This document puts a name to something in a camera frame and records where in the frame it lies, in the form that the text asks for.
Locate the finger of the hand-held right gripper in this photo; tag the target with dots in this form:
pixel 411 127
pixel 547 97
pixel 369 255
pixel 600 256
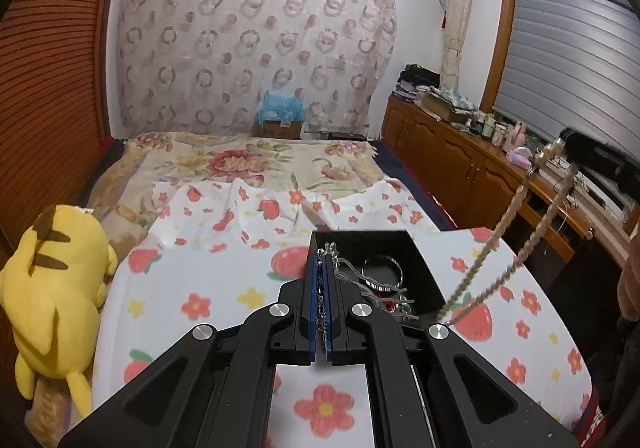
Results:
pixel 580 145

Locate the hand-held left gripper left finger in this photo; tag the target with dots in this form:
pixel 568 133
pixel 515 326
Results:
pixel 316 308

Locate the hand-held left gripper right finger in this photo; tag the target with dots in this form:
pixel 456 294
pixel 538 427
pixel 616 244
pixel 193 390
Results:
pixel 331 308

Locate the silver bangle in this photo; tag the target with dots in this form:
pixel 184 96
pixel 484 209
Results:
pixel 381 284

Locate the green pendant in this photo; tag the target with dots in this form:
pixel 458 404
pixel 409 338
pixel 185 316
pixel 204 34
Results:
pixel 410 312

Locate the black box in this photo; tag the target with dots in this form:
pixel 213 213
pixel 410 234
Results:
pixel 425 273

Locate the person's right forearm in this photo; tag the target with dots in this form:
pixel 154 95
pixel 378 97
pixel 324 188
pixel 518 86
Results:
pixel 631 288

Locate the pink pouch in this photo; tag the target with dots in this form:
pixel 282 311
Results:
pixel 520 158

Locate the pink rabbit bottle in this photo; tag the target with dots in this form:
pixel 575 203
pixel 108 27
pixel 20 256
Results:
pixel 516 135

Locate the grey window blind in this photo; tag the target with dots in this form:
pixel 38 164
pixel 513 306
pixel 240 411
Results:
pixel 565 68

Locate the row of toiletry bottles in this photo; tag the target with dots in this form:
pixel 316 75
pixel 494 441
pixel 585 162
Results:
pixel 490 128

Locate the strawberry print blanket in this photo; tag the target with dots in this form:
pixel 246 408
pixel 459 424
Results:
pixel 210 268

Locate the wooden sideboard cabinet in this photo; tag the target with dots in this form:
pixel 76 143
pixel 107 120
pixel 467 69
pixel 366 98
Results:
pixel 450 153

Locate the green floral cloth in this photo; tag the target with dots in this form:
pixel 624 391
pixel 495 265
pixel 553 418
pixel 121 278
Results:
pixel 455 99

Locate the brown flat box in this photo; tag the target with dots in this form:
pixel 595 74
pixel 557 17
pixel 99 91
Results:
pixel 440 109

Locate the floral bedsheet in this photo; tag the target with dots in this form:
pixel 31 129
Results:
pixel 225 163

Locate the pile of dark clothes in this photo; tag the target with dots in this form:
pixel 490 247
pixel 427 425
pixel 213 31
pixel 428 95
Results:
pixel 417 80

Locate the beige tied curtain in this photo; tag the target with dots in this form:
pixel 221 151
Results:
pixel 456 18

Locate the small cardboard box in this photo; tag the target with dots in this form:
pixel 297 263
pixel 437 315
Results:
pixel 282 129

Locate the person's dark clothing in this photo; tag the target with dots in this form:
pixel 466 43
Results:
pixel 617 368

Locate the blue plastic bag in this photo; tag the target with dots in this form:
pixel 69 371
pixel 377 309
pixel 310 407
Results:
pixel 281 105

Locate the yellow plush toy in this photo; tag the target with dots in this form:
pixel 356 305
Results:
pixel 55 288

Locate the circle patterned curtain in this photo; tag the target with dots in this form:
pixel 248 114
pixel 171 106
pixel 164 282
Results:
pixel 250 38

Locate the tan fuzzy cloth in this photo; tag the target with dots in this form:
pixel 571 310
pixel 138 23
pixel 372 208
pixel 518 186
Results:
pixel 45 408

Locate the brown slatted wardrobe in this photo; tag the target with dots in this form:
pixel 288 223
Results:
pixel 55 78

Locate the wooden window frame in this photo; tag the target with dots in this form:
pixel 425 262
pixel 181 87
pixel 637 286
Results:
pixel 500 43

